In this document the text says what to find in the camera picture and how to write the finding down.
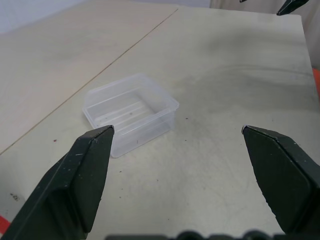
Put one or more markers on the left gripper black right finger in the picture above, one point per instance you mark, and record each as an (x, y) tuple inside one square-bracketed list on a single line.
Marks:
[(282, 175)]

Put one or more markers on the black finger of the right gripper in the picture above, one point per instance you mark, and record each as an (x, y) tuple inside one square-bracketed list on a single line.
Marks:
[(291, 5), (242, 0)]

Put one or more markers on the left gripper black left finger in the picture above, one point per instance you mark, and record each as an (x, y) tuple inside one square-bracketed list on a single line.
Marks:
[(75, 180)]

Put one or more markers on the clear plastic square container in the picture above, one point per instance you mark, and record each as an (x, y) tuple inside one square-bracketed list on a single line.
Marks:
[(140, 110)]

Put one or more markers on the orange object at table edge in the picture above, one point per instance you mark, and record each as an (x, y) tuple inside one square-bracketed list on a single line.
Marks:
[(317, 82)]

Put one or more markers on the orange red strip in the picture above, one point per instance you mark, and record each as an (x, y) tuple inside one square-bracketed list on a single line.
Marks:
[(3, 223)]

